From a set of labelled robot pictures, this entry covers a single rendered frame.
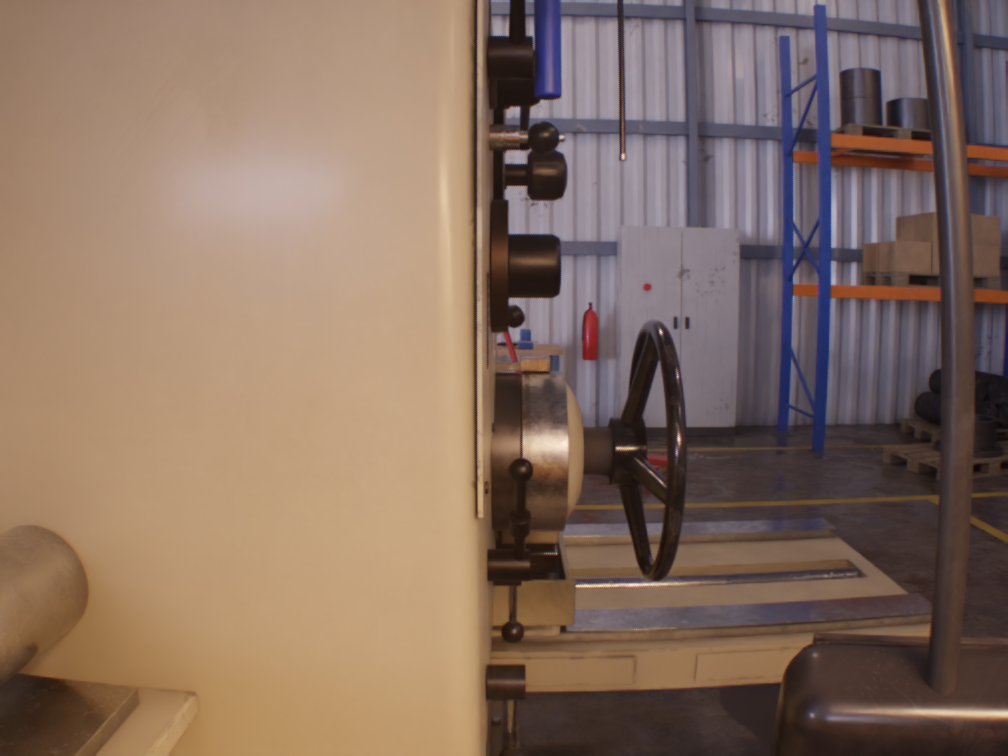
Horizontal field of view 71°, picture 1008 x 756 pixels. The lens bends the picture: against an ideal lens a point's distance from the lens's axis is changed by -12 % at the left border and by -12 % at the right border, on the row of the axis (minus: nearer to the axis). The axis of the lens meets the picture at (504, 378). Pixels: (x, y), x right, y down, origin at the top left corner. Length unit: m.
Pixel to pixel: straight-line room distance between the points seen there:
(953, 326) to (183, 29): 0.58
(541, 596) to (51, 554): 1.13
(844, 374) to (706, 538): 6.81
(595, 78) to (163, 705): 8.40
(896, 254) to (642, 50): 3.41
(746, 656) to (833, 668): 1.42
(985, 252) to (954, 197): 8.15
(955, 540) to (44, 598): 0.64
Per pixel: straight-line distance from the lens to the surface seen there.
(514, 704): 0.86
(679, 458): 0.98
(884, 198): 9.55
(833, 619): 2.07
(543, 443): 1.03
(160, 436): 0.66
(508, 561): 0.88
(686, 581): 2.35
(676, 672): 1.95
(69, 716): 0.68
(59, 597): 0.69
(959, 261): 0.49
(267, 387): 0.62
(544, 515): 1.08
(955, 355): 0.49
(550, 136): 0.79
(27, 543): 0.70
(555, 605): 1.64
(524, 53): 0.72
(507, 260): 0.81
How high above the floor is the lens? 1.53
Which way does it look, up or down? 7 degrees down
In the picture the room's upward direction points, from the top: straight up
